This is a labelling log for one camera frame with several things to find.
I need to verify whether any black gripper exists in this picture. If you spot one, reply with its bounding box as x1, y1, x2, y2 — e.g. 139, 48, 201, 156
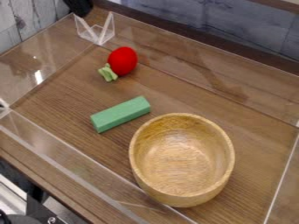
63, 0, 94, 18

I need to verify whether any red plush strawberry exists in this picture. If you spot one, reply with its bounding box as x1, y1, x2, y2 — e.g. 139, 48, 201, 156
98, 46, 138, 82

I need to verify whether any green rectangular block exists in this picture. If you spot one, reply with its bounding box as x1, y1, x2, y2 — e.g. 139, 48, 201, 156
90, 96, 151, 133

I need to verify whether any wooden bowl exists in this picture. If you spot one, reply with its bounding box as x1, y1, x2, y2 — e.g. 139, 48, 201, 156
129, 113, 237, 207

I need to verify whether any clear acrylic enclosure wall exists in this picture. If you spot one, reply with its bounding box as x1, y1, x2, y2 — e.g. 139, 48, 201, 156
0, 9, 299, 224

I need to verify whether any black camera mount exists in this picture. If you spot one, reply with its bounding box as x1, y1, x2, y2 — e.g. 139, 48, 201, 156
0, 195, 65, 224

